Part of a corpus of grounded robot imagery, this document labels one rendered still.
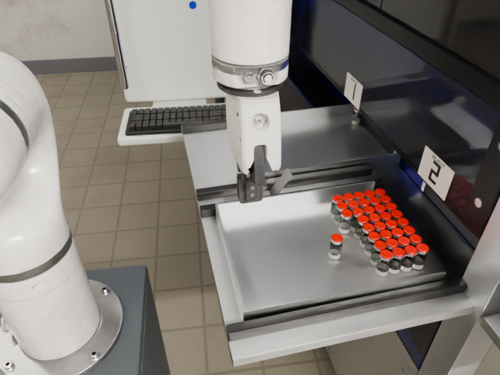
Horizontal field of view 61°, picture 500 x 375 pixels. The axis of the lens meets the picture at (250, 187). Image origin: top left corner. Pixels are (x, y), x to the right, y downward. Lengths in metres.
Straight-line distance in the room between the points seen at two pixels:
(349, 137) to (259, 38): 0.73
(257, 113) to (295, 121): 0.73
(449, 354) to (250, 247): 0.41
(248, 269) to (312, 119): 0.57
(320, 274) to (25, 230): 0.46
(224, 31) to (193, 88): 1.04
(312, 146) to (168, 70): 0.59
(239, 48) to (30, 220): 0.32
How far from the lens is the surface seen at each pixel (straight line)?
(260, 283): 0.74
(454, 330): 0.87
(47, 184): 0.59
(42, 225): 0.57
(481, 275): 0.76
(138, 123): 1.32
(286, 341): 0.68
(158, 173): 2.53
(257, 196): 0.56
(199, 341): 1.73
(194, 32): 1.40
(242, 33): 0.43
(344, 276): 0.77
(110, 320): 0.74
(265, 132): 0.47
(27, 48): 4.10
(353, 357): 1.38
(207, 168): 1.00
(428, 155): 0.81
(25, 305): 0.63
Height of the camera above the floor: 1.45
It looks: 38 degrees down
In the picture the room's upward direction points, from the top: straight up
